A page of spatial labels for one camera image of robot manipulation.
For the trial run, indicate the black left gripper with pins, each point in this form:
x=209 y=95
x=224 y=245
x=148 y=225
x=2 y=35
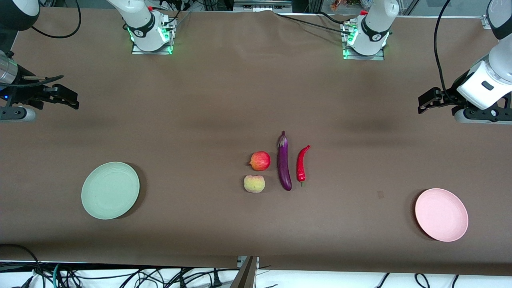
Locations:
x=447 y=97

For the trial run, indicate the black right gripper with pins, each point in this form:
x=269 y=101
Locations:
x=24 y=92

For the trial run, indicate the red chili pepper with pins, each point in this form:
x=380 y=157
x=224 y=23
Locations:
x=300 y=168

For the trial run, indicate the purple eggplant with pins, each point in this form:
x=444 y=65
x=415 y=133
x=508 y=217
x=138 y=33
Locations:
x=284 y=164

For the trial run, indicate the red pomegranate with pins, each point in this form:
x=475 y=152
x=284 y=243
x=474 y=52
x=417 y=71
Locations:
x=260 y=161

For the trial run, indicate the yellow pink peach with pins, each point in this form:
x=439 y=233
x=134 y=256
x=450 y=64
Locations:
x=254 y=184

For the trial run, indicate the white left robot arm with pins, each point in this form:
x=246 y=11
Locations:
x=496 y=68

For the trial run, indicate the pale green plate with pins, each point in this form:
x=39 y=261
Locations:
x=110 y=192

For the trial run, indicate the pink plate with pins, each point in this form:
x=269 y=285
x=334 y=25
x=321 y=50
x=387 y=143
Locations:
x=440 y=216

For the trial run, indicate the brown table cover cloth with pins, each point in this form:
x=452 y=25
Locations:
x=200 y=120

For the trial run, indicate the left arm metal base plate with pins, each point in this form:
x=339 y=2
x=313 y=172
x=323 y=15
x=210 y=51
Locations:
x=376 y=58

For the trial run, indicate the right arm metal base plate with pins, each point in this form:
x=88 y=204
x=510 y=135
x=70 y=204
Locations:
x=138 y=50

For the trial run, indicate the aluminium frame corner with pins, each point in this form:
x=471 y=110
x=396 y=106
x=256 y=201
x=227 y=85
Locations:
x=486 y=22

